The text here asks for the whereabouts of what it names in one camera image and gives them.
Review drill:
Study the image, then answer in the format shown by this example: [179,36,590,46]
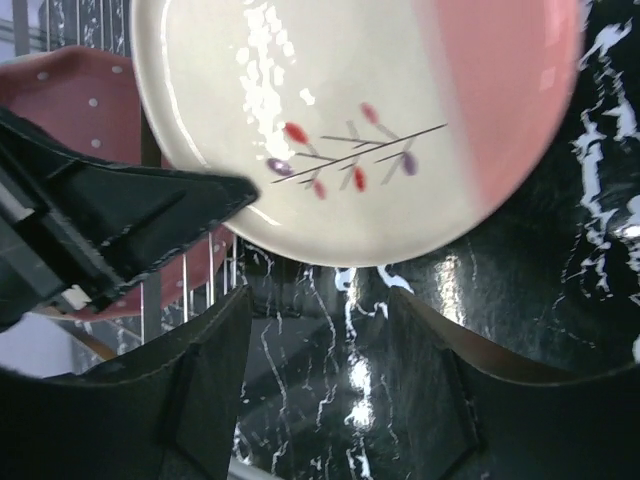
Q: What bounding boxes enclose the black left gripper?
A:
[1,108,259,330]

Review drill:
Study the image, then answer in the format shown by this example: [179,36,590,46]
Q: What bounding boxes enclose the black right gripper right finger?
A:
[388,288,639,479]

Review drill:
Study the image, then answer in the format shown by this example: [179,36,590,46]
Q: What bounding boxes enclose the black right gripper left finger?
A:
[1,286,252,479]

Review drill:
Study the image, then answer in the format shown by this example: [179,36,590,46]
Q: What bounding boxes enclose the metal wire dish rack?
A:
[14,0,251,361]

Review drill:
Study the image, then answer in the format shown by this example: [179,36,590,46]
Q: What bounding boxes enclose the pink scalloped bottom plate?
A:
[1,46,234,321]

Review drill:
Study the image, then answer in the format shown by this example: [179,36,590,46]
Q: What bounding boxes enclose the cream pink branch plate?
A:
[130,0,583,267]

